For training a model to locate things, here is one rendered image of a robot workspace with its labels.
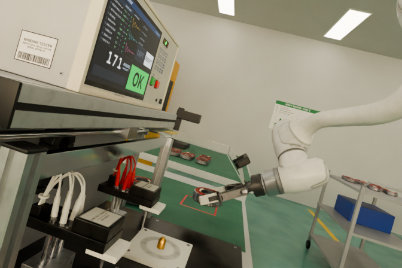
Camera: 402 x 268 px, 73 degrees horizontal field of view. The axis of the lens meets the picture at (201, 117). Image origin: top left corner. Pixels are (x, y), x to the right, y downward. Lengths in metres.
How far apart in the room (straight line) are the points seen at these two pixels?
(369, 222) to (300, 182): 2.36
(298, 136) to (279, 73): 4.98
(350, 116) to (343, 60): 5.42
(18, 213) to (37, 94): 0.12
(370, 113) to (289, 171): 0.29
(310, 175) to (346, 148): 5.25
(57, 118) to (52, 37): 0.15
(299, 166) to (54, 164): 0.75
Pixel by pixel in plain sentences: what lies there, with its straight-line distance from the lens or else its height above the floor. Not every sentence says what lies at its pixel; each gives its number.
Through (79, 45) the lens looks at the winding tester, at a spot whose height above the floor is 1.18.
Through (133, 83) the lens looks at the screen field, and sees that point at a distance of 0.59.
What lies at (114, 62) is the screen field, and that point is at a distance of 0.50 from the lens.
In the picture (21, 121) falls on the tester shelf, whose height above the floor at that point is 1.08.
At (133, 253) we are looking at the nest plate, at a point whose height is 0.78.
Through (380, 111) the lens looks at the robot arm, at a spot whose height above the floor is 1.27.
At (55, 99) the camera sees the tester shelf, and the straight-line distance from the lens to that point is 0.34.
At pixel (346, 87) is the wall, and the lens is 6.22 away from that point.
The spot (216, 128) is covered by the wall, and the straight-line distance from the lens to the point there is 5.78.
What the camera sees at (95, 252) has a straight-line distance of 0.51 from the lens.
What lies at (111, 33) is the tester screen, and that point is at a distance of 0.47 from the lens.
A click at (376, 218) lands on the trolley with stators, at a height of 0.66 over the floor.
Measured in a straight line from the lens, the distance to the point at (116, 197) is 0.75.
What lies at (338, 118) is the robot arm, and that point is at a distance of 0.92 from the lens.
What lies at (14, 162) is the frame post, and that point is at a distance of 0.32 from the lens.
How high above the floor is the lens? 1.13
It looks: level
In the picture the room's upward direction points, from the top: 16 degrees clockwise
